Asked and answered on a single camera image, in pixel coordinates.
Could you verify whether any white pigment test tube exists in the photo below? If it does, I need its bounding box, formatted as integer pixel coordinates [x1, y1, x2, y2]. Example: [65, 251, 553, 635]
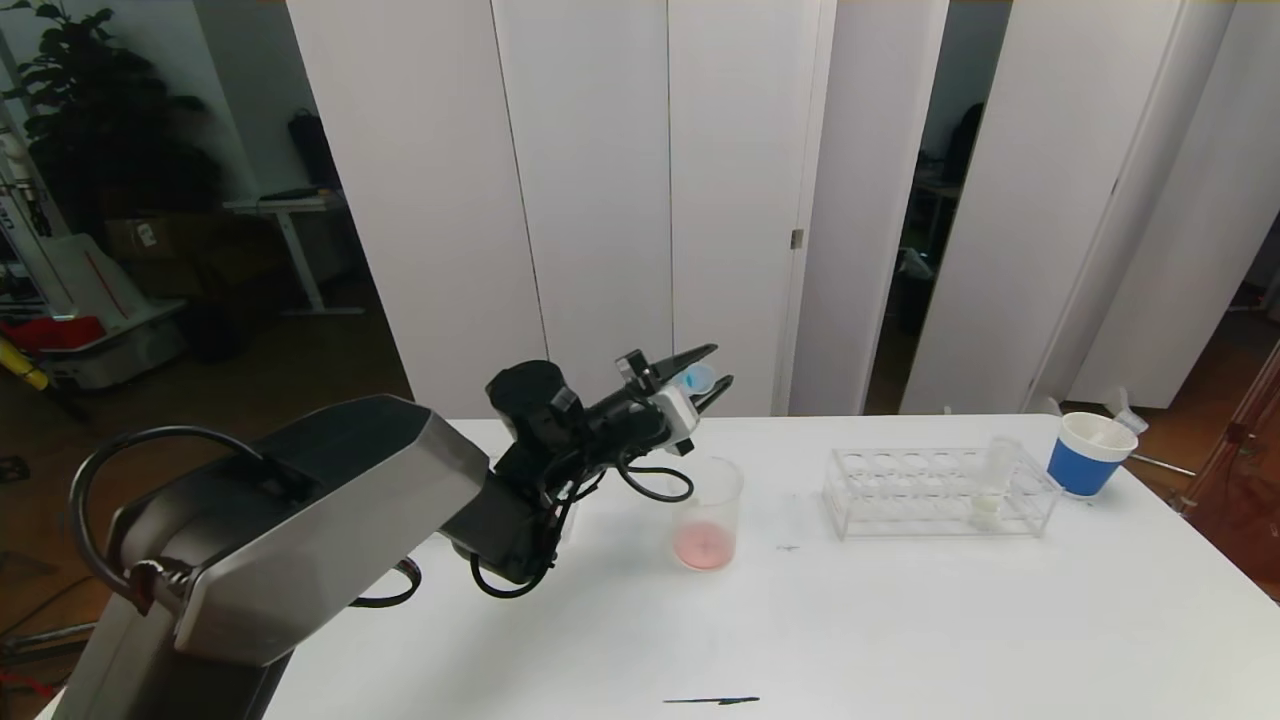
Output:
[975, 435, 1023, 529]

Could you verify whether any white folding partition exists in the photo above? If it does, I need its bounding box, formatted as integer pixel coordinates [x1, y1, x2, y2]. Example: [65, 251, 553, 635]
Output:
[900, 0, 1280, 416]
[288, 0, 951, 419]

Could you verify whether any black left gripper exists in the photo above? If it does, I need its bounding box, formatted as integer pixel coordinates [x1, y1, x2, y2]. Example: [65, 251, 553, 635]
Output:
[585, 342, 735, 456]

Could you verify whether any black bag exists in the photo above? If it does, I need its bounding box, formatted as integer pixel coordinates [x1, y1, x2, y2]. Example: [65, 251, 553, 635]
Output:
[288, 108, 343, 193]

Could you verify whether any white standing desk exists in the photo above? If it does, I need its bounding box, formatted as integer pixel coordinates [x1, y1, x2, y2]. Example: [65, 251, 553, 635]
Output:
[222, 188, 366, 317]

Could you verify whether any dark green potted plant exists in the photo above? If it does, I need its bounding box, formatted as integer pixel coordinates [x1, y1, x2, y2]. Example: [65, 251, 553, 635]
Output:
[0, 0, 226, 241]

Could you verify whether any metal floor bar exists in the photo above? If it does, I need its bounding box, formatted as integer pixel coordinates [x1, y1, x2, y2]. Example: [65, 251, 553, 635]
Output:
[0, 620, 96, 661]

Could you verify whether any white machine with slanted panel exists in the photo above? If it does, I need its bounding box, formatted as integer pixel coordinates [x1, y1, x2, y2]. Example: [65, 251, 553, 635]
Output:
[0, 130, 189, 391]

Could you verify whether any yellow tool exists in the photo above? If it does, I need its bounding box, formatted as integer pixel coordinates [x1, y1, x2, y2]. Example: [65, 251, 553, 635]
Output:
[0, 335, 49, 391]

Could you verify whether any brown cardboard box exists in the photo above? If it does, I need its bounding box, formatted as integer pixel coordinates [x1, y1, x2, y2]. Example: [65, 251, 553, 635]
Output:
[105, 213, 201, 266]

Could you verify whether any clear glass beaker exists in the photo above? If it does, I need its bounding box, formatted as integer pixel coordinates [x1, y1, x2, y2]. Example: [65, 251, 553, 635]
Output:
[668, 456, 746, 573]

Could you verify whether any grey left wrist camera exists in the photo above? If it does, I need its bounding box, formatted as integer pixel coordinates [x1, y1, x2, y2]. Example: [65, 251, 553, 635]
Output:
[650, 385, 701, 457]

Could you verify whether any blue white paper cup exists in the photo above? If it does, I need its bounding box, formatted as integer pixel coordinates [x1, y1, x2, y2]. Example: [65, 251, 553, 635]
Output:
[1047, 412, 1139, 498]

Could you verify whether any clear acrylic test tube rack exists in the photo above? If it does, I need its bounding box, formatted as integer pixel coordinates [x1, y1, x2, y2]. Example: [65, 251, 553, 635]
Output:
[823, 445, 1063, 541]

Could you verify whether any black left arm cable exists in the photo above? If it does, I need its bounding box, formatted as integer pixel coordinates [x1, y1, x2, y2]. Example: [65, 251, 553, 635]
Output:
[68, 425, 293, 603]

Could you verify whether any brown metal stand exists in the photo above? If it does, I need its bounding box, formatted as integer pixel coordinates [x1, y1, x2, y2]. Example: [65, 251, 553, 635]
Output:
[1180, 340, 1280, 601]

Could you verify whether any red pigment test tube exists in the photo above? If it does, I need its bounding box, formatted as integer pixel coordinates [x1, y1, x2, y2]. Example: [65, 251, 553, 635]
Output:
[1100, 388, 1149, 441]

